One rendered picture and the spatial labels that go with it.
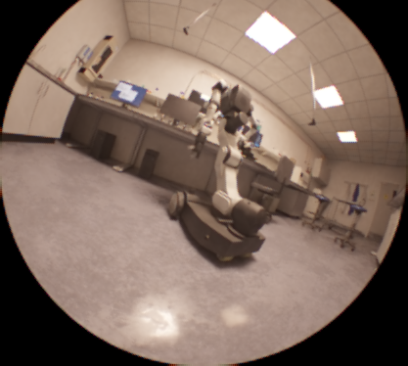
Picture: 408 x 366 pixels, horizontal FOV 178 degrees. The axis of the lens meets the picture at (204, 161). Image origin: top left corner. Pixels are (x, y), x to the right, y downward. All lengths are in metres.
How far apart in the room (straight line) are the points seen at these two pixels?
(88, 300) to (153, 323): 0.19
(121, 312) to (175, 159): 2.23
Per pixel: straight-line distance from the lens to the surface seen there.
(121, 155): 2.48
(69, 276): 0.54
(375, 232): 6.25
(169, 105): 1.95
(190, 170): 2.39
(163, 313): 0.50
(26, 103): 1.71
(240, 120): 1.11
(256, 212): 0.69
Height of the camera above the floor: 0.46
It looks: 2 degrees up
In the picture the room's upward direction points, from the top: 21 degrees clockwise
